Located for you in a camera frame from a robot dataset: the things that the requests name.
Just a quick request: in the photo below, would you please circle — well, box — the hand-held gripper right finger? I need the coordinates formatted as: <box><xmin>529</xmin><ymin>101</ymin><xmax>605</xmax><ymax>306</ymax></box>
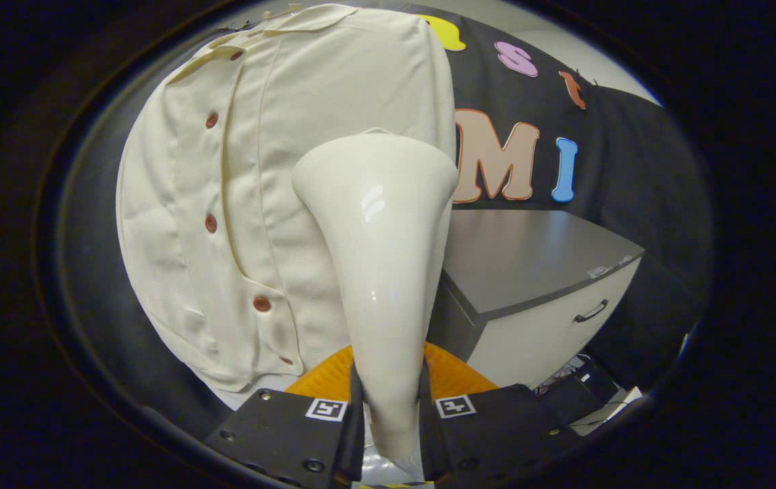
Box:
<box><xmin>419</xmin><ymin>342</ymin><xmax>579</xmax><ymax>489</ymax></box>

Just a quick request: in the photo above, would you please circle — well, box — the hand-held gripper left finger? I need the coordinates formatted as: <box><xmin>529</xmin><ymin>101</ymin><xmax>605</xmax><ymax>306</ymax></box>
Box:
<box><xmin>203</xmin><ymin>344</ymin><xmax>366</xmax><ymax>489</ymax></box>

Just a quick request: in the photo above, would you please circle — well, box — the cream button-up shirt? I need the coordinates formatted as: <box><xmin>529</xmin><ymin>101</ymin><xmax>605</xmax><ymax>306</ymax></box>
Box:
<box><xmin>116</xmin><ymin>3</ymin><xmax>457</xmax><ymax>393</ymax></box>

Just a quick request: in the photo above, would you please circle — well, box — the grey and white cabinet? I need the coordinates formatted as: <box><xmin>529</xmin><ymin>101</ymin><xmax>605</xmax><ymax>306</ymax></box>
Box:
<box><xmin>427</xmin><ymin>209</ymin><xmax>646</xmax><ymax>389</ymax></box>

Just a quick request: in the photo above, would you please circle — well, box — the black backdrop cloth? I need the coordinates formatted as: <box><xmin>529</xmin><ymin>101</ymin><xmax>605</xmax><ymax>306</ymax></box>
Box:
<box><xmin>55</xmin><ymin>0</ymin><xmax>713</xmax><ymax>435</ymax></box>

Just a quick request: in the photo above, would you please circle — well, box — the black drawer handle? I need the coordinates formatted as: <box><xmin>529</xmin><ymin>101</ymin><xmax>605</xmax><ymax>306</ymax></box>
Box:
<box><xmin>573</xmin><ymin>299</ymin><xmax>610</xmax><ymax>324</ymax></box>

